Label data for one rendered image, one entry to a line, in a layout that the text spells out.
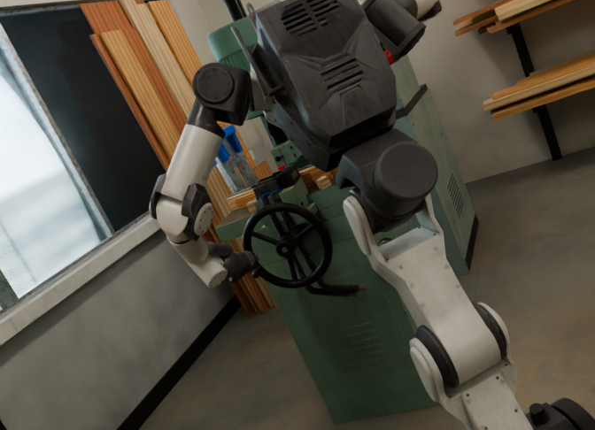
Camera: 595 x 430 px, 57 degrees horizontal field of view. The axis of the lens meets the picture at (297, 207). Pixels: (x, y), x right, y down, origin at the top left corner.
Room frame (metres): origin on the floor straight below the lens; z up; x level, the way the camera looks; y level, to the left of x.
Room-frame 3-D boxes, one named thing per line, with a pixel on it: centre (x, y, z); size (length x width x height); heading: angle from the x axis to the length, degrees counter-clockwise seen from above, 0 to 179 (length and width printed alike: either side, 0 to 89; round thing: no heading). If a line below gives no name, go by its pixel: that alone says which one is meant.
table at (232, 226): (1.86, 0.00, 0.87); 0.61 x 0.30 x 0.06; 68
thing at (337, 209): (1.90, -0.02, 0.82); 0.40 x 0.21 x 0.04; 68
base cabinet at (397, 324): (2.07, -0.09, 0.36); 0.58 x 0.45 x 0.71; 158
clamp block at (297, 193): (1.78, 0.03, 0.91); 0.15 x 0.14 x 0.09; 68
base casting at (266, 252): (2.07, -0.09, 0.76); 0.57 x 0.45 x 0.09; 158
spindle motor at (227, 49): (1.95, -0.04, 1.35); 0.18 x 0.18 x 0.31
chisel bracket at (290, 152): (1.97, -0.05, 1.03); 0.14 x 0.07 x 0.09; 158
